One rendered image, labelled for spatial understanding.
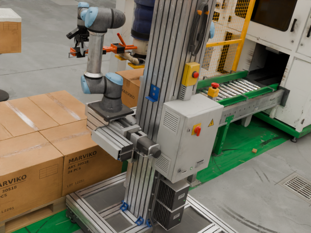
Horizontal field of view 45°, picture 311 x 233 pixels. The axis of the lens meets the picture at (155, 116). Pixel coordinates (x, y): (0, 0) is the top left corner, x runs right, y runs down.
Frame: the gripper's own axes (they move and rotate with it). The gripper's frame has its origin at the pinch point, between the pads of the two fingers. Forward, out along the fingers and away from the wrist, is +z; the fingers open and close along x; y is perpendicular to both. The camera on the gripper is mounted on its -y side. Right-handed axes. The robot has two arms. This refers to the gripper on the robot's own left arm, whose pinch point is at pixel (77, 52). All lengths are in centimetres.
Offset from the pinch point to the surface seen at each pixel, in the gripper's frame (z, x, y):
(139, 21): -22, -3, 51
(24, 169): 71, -27, -51
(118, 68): 64, 98, 110
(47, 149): 70, -12, -28
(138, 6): -32, 2, 51
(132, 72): 30, 16, 65
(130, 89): 38, -2, 51
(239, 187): 125, -77, 144
